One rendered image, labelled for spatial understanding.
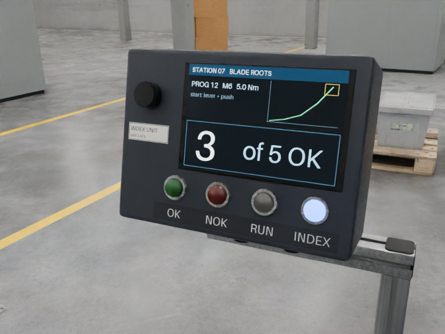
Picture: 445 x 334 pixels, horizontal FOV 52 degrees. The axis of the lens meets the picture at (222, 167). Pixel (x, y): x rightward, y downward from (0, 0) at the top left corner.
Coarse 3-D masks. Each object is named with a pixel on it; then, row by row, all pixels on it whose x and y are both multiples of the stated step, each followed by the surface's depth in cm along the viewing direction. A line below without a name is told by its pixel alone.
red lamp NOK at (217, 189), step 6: (210, 186) 47; (216, 186) 46; (222, 186) 46; (210, 192) 46; (216, 192) 46; (222, 192) 46; (228, 192) 46; (210, 198) 46; (216, 198) 46; (222, 198) 46; (228, 198) 46; (216, 204) 46; (222, 204) 46
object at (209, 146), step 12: (192, 120) 47; (192, 132) 47; (204, 132) 47; (216, 132) 46; (228, 132) 46; (192, 144) 47; (204, 144) 47; (216, 144) 46; (192, 156) 48; (204, 156) 47; (216, 156) 46; (204, 168) 47; (216, 168) 47
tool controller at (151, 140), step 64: (128, 64) 50; (192, 64) 47; (256, 64) 44; (320, 64) 42; (128, 128) 51; (256, 128) 45; (320, 128) 42; (128, 192) 51; (192, 192) 48; (320, 192) 43
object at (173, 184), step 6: (168, 180) 48; (174, 180) 48; (180, 180) 48; (168, 186) 48; (174, 186) 48; (180, 186) 48; (186, 186) 48; (168, 192) 48; (174, 192) 48; (180, 192) 48; (174, 198) 49; (180, 198) 48
